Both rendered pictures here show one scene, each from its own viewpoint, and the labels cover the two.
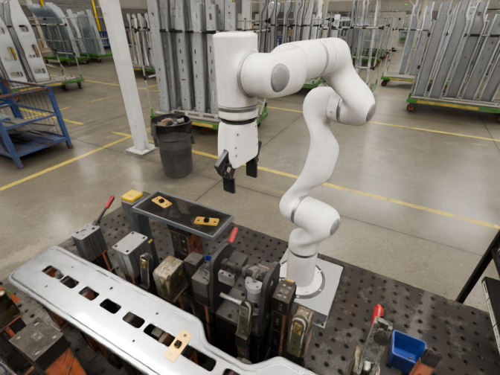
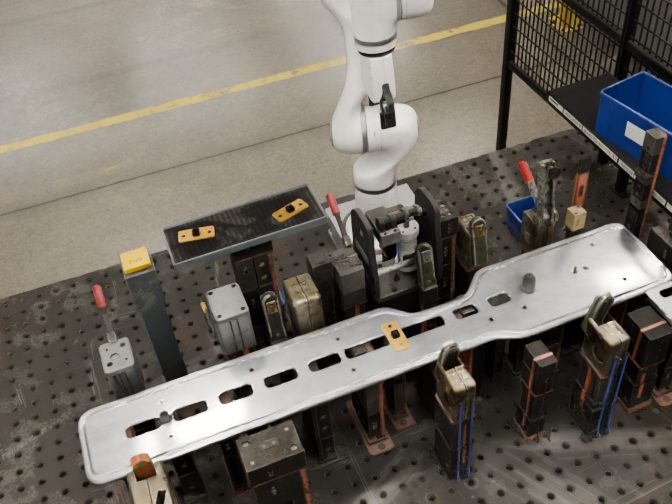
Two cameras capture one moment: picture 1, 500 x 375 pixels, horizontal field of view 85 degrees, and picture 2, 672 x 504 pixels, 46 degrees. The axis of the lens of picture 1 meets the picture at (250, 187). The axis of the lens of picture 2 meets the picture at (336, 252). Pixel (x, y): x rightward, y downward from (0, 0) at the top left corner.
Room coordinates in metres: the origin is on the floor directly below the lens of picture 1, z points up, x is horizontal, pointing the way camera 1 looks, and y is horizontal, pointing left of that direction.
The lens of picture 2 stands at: (-0.33, 1.08, 2.39)
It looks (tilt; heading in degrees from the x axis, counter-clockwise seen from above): 44 degrees down; 316
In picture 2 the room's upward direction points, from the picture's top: 6 degrees counter-clockwise
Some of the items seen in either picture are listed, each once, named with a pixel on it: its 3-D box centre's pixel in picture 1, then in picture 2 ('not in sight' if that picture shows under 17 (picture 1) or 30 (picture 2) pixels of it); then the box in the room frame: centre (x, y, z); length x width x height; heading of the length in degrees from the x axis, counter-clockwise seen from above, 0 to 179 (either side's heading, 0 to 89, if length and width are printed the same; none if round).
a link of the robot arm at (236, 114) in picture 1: (239, 110); (375, 38); (0.59, 0.02, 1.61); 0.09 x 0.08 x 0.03; 145
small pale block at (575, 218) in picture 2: not in sight; (567, 262); (0.28, -0.34, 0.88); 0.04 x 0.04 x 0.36; 63
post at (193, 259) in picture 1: (199, 295); (325, 313); (0.65, 0.19, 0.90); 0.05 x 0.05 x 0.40; 63
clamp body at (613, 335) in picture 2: not in sight; (596, 376); (0.05, -0.07, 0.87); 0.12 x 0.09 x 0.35; 153
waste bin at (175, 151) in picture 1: (175, 146); not in sight; (3.27, 0.96, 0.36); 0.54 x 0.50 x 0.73; 152
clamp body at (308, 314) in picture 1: (296, 353); (467, 276); (0.46, -0.15, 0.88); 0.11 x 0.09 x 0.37; 153
